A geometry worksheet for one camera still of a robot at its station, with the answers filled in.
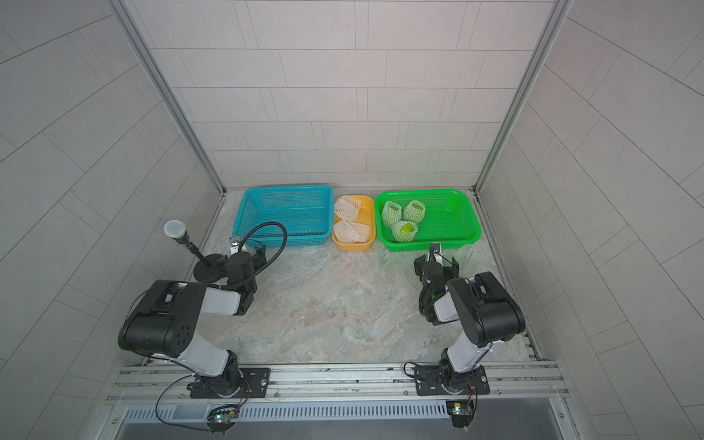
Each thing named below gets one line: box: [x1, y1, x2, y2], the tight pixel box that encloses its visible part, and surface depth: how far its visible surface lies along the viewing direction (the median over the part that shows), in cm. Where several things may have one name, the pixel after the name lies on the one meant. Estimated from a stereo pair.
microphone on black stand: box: [164, 219, 227, 284], surface depth 82 cm
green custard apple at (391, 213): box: [381, 200, 402, 228], surface depth 103 cm
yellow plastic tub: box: [331, 195, 377, 253], surface depth 102 cm
